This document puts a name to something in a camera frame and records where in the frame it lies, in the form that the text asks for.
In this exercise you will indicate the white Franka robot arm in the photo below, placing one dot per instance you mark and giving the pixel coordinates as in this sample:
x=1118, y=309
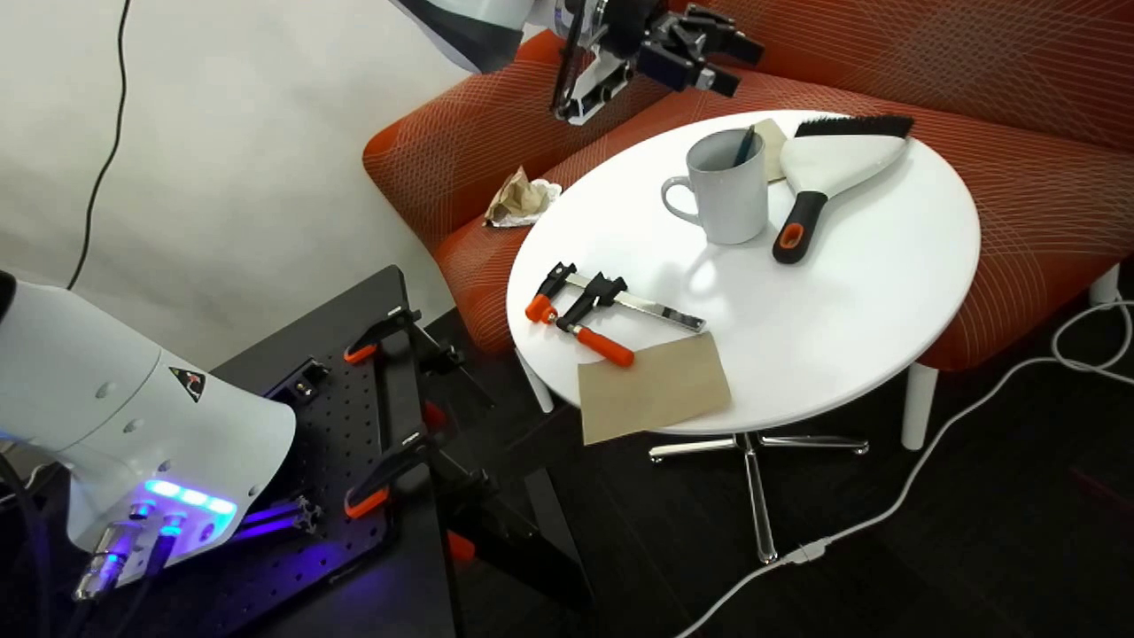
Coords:
x=498, y=11

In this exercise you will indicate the white ceramic mug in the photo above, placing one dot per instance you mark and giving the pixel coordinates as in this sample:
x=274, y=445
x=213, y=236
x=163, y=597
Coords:
x=731, y=199

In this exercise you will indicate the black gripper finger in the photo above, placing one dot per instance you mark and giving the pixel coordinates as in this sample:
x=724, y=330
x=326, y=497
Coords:
x=706, y=74
x=724, y=31

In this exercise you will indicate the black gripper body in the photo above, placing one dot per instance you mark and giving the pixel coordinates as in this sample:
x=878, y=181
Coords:
x=641, y=37

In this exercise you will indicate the chrome table base legs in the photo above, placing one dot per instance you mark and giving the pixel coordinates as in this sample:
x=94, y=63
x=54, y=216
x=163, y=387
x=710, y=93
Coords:
x=757, y=472

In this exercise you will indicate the crumpled paper scrap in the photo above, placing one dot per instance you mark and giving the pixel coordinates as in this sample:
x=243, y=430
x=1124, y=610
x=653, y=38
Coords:
x=517, y=199

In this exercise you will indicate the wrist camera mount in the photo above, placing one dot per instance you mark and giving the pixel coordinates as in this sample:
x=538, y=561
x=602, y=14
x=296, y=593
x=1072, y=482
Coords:
x=590, y=93

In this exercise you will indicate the white furniture leg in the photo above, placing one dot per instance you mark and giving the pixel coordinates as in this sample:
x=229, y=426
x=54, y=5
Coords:
x=538, y=389
x=920, y=407
x=1108, y=285

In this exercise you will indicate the orange patterned sofa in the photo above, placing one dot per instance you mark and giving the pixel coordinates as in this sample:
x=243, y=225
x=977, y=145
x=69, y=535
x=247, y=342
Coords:
x=1038, y=178

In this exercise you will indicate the blue pen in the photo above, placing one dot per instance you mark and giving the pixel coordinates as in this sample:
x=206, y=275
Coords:
x=744, y=144

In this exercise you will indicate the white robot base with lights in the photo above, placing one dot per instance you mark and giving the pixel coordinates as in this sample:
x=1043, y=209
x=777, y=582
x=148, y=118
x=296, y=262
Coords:
x=127, y=426

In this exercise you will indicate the round white table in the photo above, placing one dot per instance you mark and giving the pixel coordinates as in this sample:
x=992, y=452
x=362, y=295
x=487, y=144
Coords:
x=828, y=307

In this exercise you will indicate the black clamp with orange grip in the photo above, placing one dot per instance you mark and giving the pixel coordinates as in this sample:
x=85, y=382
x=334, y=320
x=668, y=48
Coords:
x=376, y=497
x=362, y=352

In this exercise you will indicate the black perforated mounting table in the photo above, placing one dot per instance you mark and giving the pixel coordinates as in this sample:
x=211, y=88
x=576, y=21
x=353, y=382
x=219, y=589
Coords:
x=341, y=472

